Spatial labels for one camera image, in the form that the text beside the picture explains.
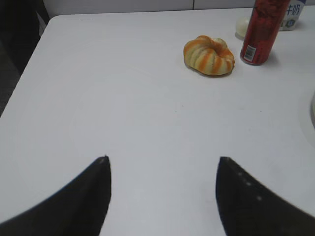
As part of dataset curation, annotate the white blue milk carton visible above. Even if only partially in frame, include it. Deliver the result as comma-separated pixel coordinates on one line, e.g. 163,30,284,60
279,0,306,31

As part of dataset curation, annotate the red cola can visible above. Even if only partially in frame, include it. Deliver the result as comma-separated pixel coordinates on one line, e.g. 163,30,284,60
241,0,289,65

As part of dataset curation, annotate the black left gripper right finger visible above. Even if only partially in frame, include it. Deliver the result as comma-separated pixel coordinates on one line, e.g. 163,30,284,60
216,156,315,236

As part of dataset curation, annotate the white plate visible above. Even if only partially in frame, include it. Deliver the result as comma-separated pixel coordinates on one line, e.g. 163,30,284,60
310,93,315,128

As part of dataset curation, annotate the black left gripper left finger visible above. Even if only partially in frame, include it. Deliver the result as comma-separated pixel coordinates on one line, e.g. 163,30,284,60
0,156,111,236

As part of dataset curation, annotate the white egg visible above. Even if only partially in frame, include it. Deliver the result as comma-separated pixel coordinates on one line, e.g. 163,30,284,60
236,16,250,38

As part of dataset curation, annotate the orange striped bread bun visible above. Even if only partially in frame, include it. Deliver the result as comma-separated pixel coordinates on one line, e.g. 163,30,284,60
183,35,235,76

